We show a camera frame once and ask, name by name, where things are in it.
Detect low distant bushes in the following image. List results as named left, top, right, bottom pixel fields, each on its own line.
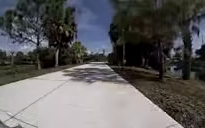
left=0, top=48, right=108, bottom=67

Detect pond water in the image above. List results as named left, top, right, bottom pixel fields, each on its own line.
left=165, top=65, right=205, bottom=84

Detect group of pine trees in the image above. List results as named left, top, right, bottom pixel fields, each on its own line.
left=0, top=0, right=78, bottom=71

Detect dry grass verge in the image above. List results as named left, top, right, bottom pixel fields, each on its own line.
left=109, top=65, right=205, bottom=128

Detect grass strip with dry patches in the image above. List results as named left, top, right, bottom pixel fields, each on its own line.
left=0, top=63, right=81, bottom=90

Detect pale concrete path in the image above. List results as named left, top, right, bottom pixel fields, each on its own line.
left=0, top=61, right=184, bottom=128

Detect row of dark trees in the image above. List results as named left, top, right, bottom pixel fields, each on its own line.
left=107, top=0, right=205, bottom=82

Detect palm tree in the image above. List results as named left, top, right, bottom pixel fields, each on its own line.
left=43, top=6, right=78, bottom=68

